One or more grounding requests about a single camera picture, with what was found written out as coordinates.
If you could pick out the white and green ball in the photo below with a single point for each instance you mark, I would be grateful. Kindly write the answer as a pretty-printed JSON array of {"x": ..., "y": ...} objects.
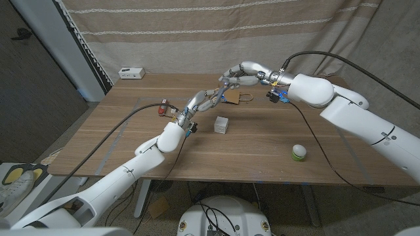
[{"x": 299, "y": 150}]

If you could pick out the white table leg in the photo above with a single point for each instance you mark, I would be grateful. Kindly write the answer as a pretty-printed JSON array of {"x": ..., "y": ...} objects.
[
  {"x": 310, "y": 203},
  {"x": 142, "y": 196}
]

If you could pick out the small red pocket tool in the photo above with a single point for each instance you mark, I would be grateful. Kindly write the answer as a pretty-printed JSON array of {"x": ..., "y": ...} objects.
[{"x": 163, "y": 107}]

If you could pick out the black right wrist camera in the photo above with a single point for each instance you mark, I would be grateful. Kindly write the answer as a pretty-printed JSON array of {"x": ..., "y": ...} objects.
[{"x": 274, "y": 96}]

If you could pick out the brown cardboard piece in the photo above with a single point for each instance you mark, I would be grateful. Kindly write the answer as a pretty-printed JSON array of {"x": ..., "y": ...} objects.
[{"x": 158, "y": 207}]

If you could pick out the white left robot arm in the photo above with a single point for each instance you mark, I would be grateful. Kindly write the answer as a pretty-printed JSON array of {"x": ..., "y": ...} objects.
[{"x": 124, "y": 177}]

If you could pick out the brown paper bag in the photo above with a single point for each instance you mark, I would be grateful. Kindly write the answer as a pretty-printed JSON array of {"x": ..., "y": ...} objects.
[{"x": 233, "y": 96}]

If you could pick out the yellow black pad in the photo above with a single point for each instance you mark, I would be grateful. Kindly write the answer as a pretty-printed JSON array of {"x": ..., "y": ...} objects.
[
  {"x": 41, "y": 172},
  {"x": 13, "y": 175}
]

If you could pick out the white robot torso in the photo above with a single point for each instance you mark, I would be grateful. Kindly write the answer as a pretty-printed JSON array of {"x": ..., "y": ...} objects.
[{"x": 236, "y": 209}]

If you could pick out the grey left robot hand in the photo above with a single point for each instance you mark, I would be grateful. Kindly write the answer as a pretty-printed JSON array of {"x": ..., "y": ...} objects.
[{"x": 197, "y": 100}]

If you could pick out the white sneaker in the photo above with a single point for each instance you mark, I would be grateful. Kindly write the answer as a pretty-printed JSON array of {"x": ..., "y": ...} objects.
[{"x": 13, "y": 193}]

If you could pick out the beige striped curtain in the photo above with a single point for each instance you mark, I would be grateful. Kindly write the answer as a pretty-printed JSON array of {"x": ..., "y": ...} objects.
[{"x": 210, "y": 39}]

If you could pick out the black triangle-edged trim strip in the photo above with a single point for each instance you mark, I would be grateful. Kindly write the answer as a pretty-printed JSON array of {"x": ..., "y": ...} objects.
[{"x": 85, "y": 49}]

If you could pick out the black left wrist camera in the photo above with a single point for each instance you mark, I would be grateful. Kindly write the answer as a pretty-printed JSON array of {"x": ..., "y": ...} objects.
[{"x": 193, "y": 128}]

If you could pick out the white power strip box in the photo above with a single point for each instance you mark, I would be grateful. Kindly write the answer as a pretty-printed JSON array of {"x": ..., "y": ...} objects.
[{"x": 131, "y": 72}]

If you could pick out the white cube block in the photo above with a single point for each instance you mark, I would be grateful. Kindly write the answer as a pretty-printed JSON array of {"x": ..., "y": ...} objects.
[{"x": 221, "y": 125}]

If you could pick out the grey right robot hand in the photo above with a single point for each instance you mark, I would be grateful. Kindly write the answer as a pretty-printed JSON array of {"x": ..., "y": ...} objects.
[{"x": 252, "y": 70}]

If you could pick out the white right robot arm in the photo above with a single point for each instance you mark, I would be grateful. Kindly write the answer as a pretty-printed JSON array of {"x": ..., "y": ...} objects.
[{"x": 357, "y": 121}]

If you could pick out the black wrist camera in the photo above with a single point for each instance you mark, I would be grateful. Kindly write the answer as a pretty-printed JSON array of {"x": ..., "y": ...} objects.
[
  {"x": 274, "y": 96},
  {"x": 193, "y": 128}
]

